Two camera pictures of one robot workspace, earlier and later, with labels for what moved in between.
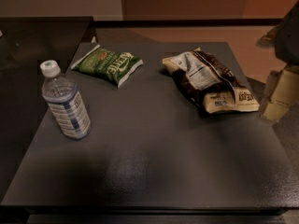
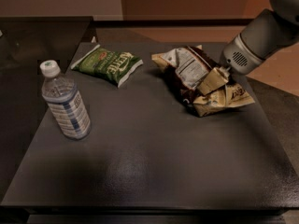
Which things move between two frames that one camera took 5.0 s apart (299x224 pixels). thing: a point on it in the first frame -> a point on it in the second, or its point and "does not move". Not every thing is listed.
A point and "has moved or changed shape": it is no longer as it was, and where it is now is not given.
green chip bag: x=108 y=66 does not move
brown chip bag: x=210 y=83 has moved or changed shape
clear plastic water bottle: x=65 y=101 does not move
